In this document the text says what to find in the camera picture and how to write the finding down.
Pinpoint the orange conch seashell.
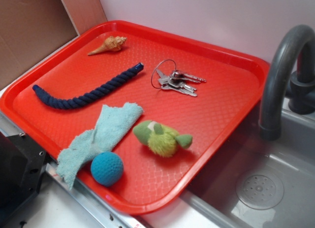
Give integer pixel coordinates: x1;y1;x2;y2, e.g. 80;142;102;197
88;36;127;56

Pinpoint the brown cardboard panel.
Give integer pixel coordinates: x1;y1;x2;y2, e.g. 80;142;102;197
0;0;107;89

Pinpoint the red plastic tray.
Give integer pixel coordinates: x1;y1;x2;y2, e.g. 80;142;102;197
0;21;269;215

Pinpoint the light blue cloth rag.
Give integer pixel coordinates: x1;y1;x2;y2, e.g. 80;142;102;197
56;102;143;190

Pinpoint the green plush animal toy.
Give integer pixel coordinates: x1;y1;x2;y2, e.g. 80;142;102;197
132;120;193;158

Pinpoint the dark blue twisted rope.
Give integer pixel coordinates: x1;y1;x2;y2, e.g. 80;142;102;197
32;62;144;110

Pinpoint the grey toy faucet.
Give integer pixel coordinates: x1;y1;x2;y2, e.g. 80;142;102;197
259;25;315;141

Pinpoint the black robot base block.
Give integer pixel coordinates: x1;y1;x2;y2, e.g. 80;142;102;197
0;134;46;214

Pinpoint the silver key bunch on ring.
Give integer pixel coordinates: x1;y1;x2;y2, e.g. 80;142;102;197
151;59;207;97

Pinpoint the grey toy sink basin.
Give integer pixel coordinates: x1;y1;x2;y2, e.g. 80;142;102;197
181;107;315;228

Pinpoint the blue textured ball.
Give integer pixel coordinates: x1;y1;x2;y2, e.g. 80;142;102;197
91;152;124;187

